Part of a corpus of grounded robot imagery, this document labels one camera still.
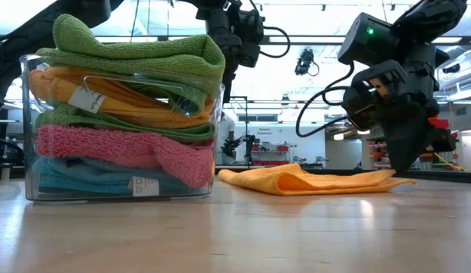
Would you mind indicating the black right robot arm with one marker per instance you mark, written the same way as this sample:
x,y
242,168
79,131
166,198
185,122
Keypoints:
x,y
371,38

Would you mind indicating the orange microfiber towel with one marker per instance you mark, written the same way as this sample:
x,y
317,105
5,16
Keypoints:
x,y
125,112
296,180

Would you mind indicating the pink microfiber towel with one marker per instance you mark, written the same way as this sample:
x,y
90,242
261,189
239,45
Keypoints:
x,y
106,146

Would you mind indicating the black metal table frame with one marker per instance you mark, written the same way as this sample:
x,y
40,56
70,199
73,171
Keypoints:
x,y
447,175

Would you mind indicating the overhead light bar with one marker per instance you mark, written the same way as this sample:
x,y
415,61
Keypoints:
x,y
314,39

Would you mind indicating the green microfiber towel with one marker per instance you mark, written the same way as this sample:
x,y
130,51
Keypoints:
x,y
144,53
68,118

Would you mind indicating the black ceiling-mounted camera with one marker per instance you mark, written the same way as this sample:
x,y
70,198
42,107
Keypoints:
x,y
305,60
451,69

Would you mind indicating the blue microfiber towel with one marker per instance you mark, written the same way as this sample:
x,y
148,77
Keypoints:
x,y
68,176

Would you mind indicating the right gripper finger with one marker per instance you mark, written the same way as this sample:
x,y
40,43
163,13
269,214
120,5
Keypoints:
x,y
406,140

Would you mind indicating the clear plastic bin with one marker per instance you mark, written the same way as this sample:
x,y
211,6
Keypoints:
x,y
30,186

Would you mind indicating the black background robot arm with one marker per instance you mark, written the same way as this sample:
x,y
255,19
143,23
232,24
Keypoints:
x,y
239,144

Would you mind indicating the person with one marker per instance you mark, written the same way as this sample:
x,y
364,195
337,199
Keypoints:
x,y
225,130

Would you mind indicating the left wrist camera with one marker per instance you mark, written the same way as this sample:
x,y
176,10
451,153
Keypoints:
x,y
252,38

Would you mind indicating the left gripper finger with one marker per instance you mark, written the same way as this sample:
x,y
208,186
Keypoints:
x,y
227,87

